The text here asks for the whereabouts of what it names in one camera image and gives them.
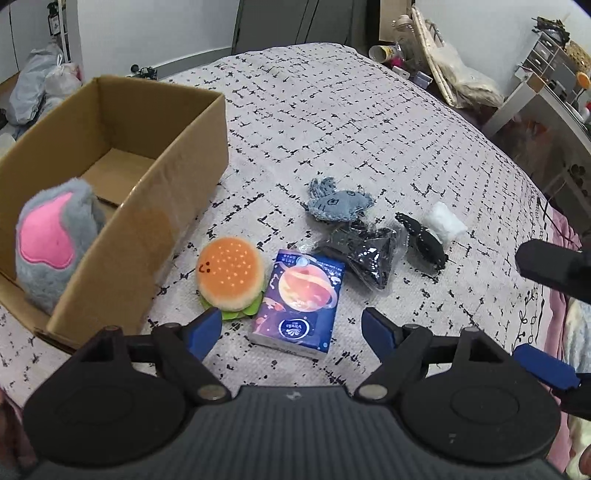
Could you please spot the beige tote bag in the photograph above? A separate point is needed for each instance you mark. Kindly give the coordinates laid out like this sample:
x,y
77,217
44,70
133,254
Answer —
x,y
461,74

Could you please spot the brown cardboard box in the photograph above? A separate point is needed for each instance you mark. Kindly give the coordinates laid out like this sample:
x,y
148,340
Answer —
x,y
138,240

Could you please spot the grey plastic bag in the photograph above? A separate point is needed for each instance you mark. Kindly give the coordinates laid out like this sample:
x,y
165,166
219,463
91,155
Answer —
x,y
32,78

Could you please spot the beige board black frame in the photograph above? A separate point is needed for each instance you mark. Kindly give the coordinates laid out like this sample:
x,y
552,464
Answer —
x,y
395,18

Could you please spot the orange burger plush toy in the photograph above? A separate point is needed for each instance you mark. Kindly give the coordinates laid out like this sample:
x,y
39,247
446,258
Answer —
x,y
228,272

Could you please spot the grey plush paw pink pad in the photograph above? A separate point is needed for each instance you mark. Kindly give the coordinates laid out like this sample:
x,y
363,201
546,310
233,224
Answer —
x,y
46,240

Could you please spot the dark grey door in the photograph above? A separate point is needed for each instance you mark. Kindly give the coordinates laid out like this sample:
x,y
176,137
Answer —
x,y
300,23

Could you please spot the white plastic bag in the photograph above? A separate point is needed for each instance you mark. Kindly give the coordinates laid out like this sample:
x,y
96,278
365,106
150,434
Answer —
x,y
62,83

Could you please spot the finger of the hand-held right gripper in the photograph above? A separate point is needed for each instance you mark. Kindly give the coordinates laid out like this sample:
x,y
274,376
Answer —
x,y
549,267
545,364

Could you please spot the pair of black sneakers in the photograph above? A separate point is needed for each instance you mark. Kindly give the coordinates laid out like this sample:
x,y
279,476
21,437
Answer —
x,y
144,72

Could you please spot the wicker basket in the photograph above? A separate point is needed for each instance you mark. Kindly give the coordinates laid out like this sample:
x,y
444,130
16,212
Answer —
x,y
579,55

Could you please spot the purple tissue pack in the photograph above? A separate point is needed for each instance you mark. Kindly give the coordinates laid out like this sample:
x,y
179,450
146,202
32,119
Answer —
x,y
300,300

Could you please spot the clear plastic bottle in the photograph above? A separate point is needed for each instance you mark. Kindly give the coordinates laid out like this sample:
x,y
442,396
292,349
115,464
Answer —
x,y
405,37

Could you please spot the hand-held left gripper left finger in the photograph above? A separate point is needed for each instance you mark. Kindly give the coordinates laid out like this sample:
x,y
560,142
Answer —
x,y
203,330

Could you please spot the pink bedsheet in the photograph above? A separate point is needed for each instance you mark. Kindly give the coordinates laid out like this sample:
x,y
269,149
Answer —
x,y
558,318

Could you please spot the orange ball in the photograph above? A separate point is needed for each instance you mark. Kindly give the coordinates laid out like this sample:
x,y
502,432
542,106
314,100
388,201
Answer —
x,y
583,81

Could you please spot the yellow white paper cup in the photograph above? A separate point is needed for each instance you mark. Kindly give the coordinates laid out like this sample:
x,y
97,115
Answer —
x,y
382,53

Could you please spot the white desk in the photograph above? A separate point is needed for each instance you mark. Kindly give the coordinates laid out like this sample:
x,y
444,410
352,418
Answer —
x,y
521,106

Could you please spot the white black-patterned bedspread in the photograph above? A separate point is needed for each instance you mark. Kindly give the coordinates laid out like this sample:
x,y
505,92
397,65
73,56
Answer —
x,y
323,115

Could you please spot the black item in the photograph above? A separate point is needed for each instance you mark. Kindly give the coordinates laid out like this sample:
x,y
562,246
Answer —
x,y
369,258

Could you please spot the person's right hand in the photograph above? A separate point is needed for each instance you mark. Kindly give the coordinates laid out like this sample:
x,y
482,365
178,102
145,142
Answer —
x,y
586,457

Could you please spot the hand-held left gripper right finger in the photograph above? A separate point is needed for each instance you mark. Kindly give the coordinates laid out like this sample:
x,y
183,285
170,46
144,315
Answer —
x,y
376,330

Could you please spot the grey drawer organizer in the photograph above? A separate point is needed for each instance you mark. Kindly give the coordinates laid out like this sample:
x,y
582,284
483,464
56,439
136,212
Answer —
x,y
549,60

